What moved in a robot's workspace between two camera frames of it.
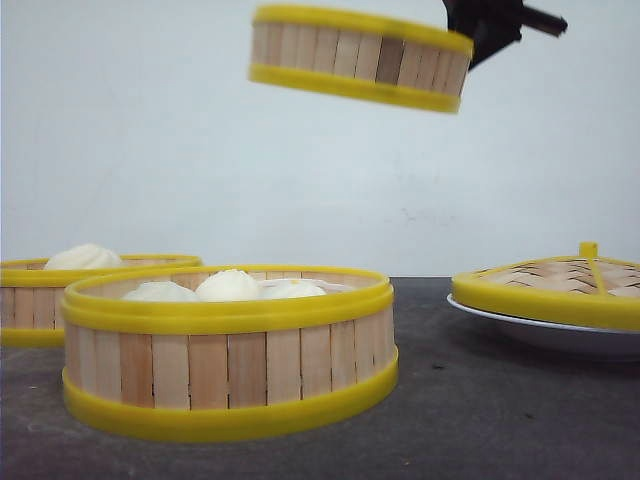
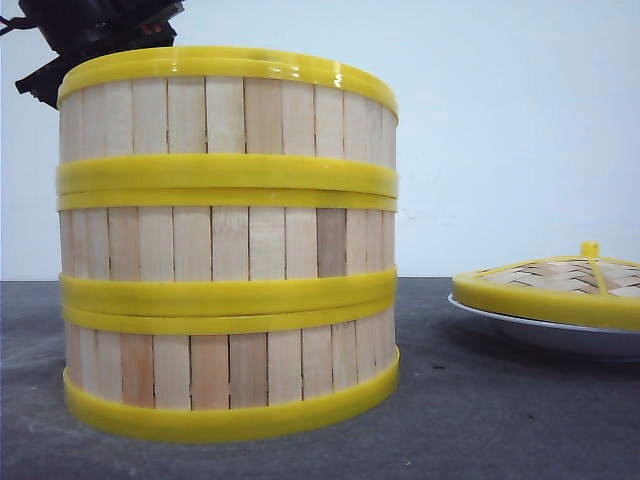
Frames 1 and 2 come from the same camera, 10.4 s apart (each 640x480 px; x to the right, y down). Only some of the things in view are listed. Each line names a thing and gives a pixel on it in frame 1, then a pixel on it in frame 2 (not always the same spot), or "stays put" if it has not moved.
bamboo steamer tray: x=31 y=292 → x=224 y=121
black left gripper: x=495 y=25 → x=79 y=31
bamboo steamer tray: x=210 y=348 stays put
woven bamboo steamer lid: x=585 y=288 stays put
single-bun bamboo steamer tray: x=359 y=56 → x=227 y=252
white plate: x=539 y=324 stays put
